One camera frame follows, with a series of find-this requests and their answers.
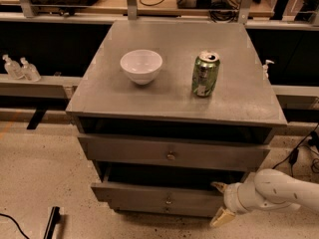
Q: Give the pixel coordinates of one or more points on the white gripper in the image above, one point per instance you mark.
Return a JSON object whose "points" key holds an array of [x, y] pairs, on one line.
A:
{"points": [[231, 198]]}

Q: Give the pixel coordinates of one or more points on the grey drawer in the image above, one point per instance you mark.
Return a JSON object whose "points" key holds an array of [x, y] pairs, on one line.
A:
{"points": [[163, 189], [173, 152]]}

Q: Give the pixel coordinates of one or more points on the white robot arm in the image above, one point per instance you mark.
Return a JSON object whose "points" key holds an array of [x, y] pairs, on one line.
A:
{"points": [[270, 190]]}

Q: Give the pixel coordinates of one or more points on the grey drawer cabinet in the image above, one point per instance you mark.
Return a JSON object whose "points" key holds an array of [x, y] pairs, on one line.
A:
{"points": [[242, 108]]}

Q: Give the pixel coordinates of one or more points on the grey top drawer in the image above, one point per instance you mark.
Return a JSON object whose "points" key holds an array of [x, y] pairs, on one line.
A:
{"points": [[173, 152]]}

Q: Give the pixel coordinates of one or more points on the green soda can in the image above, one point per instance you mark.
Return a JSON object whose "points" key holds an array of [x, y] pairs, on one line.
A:
{"points": [[205, 72]]}

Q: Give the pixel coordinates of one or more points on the white pump bottle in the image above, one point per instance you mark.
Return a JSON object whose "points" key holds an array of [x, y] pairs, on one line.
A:
{"points": [[266, 67]]}

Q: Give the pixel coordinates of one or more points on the white ceramic bowl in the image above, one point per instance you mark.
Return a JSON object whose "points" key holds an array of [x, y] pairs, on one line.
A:
{"points": [[141, 66]]}

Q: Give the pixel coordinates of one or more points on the black floor stand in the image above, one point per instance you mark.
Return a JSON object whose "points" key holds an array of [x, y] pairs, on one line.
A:
{"points": [[54, 219]]}

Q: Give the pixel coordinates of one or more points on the black box on shelf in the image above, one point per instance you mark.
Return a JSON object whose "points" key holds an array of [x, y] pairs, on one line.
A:
{"points": [[193, 4]]}

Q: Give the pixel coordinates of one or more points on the clear bottle far left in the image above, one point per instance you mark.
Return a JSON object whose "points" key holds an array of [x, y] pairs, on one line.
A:
{"points": [[12, 68]]}

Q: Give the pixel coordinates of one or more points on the coiled black cables shelf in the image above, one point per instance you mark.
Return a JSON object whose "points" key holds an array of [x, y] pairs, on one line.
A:
{"points": [[224, 11]]}

